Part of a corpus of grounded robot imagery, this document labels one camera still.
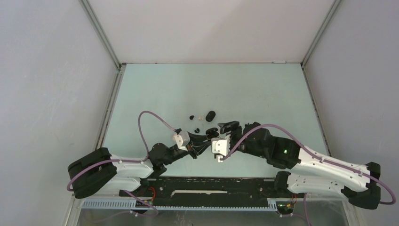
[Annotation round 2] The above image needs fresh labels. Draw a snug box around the aluminium frame rail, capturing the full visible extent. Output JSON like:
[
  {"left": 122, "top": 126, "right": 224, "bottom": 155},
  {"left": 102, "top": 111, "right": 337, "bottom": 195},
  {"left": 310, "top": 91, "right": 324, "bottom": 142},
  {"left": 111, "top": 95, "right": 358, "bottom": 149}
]
[{"left": 64, "top": 178, "right": 365, "bottom": 226}]

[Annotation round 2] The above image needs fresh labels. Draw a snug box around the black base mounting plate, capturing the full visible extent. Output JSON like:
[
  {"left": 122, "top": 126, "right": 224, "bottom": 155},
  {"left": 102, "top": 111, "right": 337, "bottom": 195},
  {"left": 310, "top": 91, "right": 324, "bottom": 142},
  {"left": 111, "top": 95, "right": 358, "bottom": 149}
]
[{"left": 119, "top": 176, "right": 305, "bottom": 208}]

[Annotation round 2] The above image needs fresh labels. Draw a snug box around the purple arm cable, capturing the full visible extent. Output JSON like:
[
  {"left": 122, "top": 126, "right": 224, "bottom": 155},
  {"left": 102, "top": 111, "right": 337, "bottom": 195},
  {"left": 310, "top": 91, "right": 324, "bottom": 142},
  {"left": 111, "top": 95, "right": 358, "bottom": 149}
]
[
  {"left": 66, "top": 111, "right": 180, "bottom": 192},
  {"left": 221, "top": 124, "right": 397, "bottom": 206}
]

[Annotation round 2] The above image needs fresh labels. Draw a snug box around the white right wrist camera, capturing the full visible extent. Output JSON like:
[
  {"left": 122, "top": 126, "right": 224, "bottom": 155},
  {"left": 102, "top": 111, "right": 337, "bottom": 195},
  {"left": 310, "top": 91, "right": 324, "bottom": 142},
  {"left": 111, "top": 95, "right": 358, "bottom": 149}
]
[{"left": 211, "top": 135, "right": 230, "bottom": 162}]

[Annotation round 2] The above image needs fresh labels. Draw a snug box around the grey slotted cable duct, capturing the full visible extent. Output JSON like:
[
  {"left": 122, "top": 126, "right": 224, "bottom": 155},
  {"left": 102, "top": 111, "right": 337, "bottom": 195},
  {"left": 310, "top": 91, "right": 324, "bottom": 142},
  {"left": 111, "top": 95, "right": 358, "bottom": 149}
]
[{"left": 81, "top": 199, "right": 277, "bottom": 211}]

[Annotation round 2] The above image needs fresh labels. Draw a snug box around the black oval charging case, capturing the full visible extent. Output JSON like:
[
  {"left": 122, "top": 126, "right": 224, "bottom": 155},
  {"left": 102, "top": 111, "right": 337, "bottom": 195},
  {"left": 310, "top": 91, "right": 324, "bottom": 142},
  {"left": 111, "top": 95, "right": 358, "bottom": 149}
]
[{"left": 205, "top": 111, "right": 216, "bottom": 122}]

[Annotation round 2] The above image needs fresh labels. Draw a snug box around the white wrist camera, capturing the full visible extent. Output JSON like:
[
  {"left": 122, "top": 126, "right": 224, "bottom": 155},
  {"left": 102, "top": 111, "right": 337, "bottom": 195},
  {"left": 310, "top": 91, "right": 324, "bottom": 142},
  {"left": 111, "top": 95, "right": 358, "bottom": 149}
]
[
  {"left": 173, "top": 131, "right": 191, "bottom": 151},
  {"left": 211, "top": 135, "right": 230, "bottom": 162}
]

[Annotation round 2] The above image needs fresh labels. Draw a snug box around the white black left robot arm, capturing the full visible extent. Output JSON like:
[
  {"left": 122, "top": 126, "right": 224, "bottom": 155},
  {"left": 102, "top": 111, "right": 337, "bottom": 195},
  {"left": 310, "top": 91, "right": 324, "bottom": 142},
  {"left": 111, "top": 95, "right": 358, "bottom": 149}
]
[{"left": 67, "top": 132, "right": 219, "bottom": 199}]

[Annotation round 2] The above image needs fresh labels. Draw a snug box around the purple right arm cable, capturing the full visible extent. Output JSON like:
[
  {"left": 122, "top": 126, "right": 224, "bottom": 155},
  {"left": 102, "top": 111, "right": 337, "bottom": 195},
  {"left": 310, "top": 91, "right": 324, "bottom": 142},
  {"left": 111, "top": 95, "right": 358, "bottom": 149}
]
[{"left": 221, "top": 124, "right": 397, "bottom": 206}]

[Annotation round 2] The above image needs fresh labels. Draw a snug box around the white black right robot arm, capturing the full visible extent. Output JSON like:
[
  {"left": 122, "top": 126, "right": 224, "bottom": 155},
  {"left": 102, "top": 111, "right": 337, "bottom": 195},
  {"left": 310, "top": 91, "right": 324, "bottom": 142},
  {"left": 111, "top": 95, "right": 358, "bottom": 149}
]
[{"left": 212, "top": 121, "right": 381, "bottom": 210}]

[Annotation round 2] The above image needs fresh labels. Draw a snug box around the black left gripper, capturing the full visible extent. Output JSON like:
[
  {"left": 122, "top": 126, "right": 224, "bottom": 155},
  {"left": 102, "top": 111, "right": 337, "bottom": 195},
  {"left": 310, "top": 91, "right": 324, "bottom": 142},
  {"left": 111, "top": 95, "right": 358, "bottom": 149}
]
[{"left": 163, "top": 131, "right": 213, "bottom": 165}]

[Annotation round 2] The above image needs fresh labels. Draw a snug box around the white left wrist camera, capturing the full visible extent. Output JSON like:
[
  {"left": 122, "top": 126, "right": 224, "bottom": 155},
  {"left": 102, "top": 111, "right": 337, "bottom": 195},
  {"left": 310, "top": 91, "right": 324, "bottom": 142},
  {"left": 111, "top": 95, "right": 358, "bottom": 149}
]
[{"left": 173, "top": 131, "right": 191, "bottom": 151}]

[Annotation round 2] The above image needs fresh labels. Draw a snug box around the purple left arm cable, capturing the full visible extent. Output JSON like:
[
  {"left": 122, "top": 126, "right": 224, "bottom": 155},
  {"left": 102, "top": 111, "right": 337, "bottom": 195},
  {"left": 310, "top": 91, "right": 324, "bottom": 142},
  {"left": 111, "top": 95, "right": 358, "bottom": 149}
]
[{"left": 66, "top": 111, "right": 180, "bottom": 192}]

